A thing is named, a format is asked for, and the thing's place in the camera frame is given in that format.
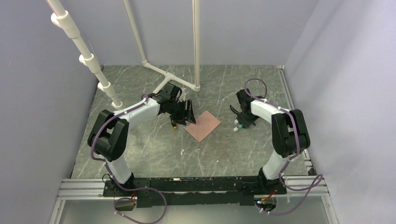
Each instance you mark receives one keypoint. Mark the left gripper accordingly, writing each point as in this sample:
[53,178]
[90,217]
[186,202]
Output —
[180,119]

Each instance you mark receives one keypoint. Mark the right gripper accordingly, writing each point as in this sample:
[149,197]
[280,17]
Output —
[245,123]

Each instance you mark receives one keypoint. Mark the green glue stick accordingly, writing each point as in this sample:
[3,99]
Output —
[240,126]

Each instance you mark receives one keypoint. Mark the pink envelope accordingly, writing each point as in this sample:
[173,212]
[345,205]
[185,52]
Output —
[205,124]

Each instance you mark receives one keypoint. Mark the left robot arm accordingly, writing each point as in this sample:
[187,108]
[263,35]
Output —
[108,137]

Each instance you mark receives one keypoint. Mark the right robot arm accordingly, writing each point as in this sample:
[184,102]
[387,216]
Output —
[289,133]

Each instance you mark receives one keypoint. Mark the black pliers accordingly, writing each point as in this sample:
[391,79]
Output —
[234,110]

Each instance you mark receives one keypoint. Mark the aluminium side rail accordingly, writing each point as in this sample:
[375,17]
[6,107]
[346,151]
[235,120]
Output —
[305,154]

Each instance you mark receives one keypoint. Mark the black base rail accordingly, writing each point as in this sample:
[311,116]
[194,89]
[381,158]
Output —
[242,190]

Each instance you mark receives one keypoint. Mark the white PVC pipe frame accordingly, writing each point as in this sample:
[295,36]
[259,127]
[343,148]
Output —
[62,19]

